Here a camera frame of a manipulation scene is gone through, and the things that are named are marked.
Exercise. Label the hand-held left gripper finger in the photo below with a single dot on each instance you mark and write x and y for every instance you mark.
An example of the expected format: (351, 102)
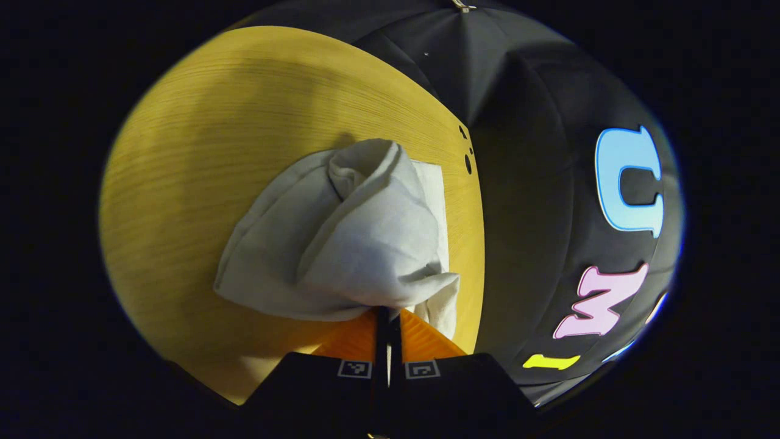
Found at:
(381, 366)
(396, 366)

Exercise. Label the white jeans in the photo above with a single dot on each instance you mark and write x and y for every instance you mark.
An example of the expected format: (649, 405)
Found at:
(347, 244)

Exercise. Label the silver metal backdrop clip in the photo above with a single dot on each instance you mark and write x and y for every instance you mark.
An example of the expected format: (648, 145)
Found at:
(463, 6)

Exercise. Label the black backdrop cloth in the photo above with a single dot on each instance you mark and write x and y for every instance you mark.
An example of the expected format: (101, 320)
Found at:
(536, 213)

